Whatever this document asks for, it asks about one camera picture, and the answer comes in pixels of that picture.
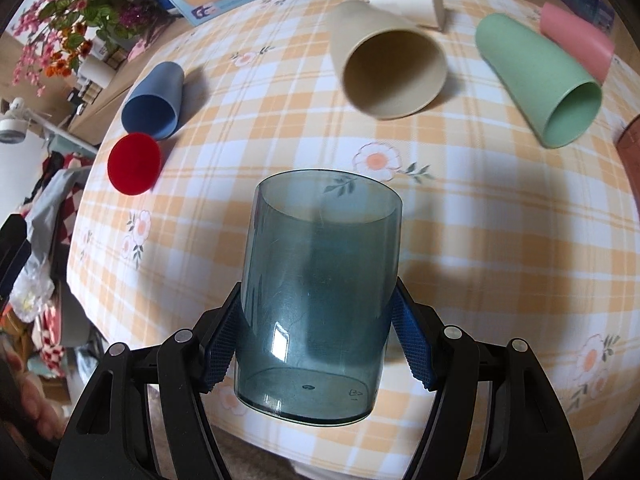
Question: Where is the beige plastic cup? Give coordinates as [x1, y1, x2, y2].
[326, 0, 448, 120]

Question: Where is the green plastic cup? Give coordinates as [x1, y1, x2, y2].
[475, 13, 602, 148]

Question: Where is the blue plastic cup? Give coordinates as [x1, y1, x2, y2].
[122, 62, 184, 140]

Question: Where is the brown transparent cup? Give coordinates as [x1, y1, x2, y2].
[616, 115, 640, 200]

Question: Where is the grey-blue transparent cup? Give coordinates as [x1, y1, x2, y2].
[234, 169, 402, 426]

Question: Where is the person's left hand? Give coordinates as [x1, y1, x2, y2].
[1, 350, 66, 441]

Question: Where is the yellow plaid tablecloth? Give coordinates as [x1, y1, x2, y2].
[67, 0, 639, 474]

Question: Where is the red plastic cup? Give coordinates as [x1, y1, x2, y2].
[107, 132, 163, 196]

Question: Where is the pink plastic cup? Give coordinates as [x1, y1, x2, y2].
[539, 2, 615, 84]

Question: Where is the white slim vase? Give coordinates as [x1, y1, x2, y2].
[78, 55, 116, 89]

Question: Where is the pink blossom arrangement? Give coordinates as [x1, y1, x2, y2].
[11, 0, 164, 96]

